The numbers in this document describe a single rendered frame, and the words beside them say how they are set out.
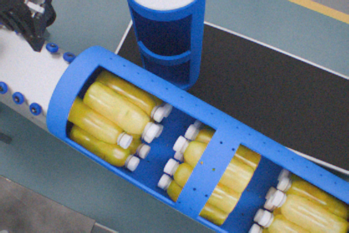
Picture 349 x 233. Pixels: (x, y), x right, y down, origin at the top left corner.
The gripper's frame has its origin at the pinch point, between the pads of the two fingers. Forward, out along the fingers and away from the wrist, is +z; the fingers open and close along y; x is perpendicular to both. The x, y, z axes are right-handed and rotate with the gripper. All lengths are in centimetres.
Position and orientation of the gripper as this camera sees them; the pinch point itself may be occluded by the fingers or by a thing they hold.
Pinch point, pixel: (34, 38)
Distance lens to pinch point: 84.5
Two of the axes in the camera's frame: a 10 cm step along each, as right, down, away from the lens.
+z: 0.1, 2.8, 9.6
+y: 9.6, 2.6, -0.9
